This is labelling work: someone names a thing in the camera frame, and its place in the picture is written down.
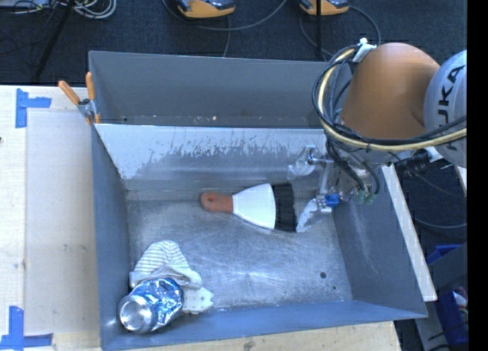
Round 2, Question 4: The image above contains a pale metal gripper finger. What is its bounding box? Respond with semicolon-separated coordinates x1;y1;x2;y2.
287;161;318;180
296;197;333;233

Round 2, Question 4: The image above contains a crushed blue silver can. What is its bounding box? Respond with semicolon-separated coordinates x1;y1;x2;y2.
117;277;185;335

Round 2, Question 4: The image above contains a striped white cloth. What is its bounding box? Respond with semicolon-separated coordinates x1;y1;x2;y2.
128;240;204;291

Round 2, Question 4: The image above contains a white brush with brown handle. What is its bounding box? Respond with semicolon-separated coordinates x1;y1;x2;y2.
200;182;299;233

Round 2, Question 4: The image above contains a grey metal bin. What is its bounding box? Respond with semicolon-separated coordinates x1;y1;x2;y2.
88;50;438;351

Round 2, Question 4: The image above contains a white dotted plastic piece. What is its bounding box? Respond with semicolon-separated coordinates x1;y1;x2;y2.
181;285;215;316

